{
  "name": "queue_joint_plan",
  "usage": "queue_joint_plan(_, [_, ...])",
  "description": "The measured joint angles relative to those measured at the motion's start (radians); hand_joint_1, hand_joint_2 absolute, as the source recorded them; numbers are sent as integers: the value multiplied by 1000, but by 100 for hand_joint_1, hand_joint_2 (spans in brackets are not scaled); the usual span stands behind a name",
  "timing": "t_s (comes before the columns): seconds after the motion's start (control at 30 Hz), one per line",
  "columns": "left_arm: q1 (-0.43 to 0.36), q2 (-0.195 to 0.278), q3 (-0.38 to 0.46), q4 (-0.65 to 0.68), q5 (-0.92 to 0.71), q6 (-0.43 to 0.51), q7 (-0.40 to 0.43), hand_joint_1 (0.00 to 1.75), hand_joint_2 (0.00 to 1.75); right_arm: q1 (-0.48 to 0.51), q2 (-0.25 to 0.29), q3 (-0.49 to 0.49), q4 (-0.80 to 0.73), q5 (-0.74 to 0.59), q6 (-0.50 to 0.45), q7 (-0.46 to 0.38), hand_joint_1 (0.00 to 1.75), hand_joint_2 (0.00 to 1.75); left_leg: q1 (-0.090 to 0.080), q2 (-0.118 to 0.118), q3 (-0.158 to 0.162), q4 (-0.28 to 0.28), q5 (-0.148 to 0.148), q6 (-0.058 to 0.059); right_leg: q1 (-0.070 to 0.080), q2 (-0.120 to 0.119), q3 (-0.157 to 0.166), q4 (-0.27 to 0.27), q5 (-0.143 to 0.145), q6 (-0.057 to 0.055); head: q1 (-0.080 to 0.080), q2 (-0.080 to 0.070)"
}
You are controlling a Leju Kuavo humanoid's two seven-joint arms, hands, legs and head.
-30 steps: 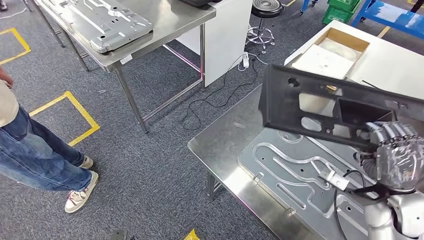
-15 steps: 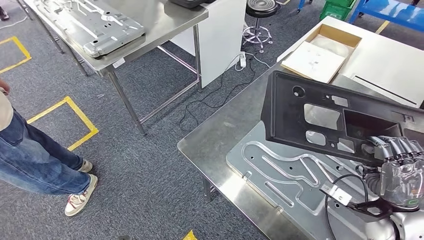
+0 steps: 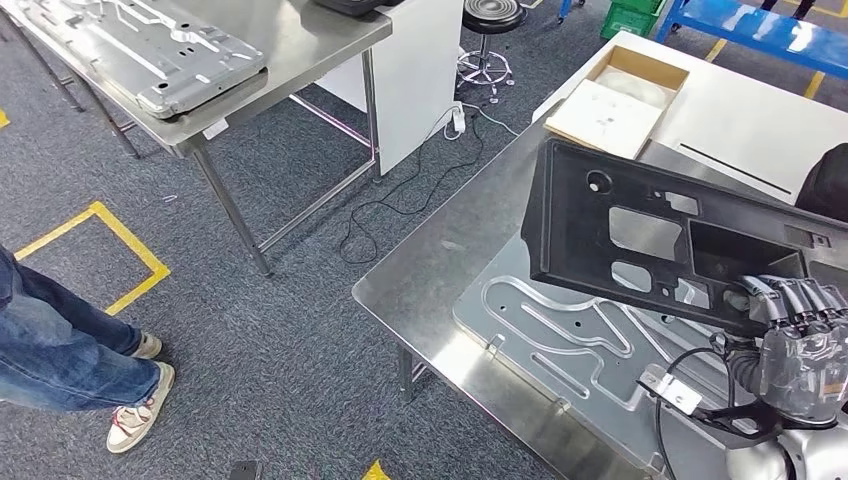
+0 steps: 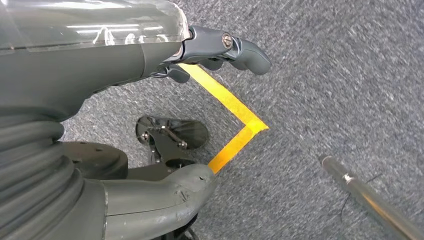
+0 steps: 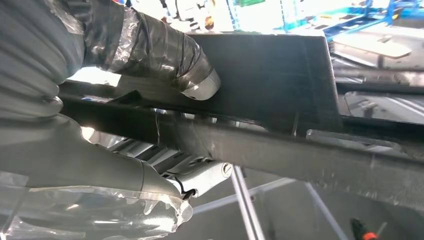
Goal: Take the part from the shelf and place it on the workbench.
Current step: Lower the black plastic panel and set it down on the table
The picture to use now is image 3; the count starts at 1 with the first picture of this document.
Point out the white partition board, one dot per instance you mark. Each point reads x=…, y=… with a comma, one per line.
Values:
x=417, y=79

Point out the green plastic crate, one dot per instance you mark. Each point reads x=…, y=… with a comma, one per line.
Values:
x=629, y=20

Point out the stamped metal panel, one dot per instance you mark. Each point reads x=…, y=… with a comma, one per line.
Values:
x=517, y=351
x=132, y=53

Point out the black foam tray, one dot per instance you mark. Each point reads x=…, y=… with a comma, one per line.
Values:
x=351, y=6

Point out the open cardboard box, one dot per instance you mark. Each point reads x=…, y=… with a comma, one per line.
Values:
x=603, y=119

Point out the blue metal frame bench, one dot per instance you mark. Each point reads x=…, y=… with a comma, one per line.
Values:
x=748, y=33

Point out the person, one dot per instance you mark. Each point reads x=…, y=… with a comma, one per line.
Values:
x=60, y=344

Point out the white table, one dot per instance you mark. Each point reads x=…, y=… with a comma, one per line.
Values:
x=742, y=112

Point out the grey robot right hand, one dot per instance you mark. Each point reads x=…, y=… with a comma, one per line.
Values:
x=808, y=364

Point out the black zip case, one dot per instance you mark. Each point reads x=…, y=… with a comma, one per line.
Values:
x=828, y=185

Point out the steel table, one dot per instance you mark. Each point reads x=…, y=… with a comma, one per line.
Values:
x=311, y=40

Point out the black camera bracket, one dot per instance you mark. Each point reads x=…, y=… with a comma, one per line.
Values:
x=742, y=424

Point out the white power adapter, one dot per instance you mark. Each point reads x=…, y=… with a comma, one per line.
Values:
x=458, y=121

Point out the black plastic mounting plate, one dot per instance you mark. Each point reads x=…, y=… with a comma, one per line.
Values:
x=570, y=252

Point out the black round stool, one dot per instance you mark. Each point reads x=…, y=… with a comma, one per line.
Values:
x=493, y=13

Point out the steel workbench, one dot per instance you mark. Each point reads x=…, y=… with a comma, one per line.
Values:
x=424, y=291

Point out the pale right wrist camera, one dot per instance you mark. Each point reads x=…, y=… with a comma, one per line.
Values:
x=672, y=394

